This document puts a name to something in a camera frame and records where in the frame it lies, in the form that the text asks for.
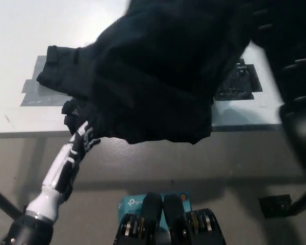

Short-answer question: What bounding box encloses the left white-black robot hand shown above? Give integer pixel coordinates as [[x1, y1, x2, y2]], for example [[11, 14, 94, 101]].
[[42, 121, 101, 202]]

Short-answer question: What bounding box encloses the black Columbia jacket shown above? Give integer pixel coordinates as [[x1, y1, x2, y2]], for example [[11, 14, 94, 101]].
[[36, 0, 258, 145]]

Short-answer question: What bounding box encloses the grey tape patch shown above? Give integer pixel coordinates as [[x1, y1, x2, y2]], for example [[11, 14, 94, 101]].
[[20, 54, 80, 108]]

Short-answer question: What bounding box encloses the teal tp-link box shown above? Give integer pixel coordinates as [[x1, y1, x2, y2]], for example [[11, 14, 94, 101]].
[[118, 191, 192, 233]]

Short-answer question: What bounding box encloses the black floor plate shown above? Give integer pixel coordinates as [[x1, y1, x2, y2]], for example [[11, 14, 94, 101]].
[[258, 194, 294, 219]]

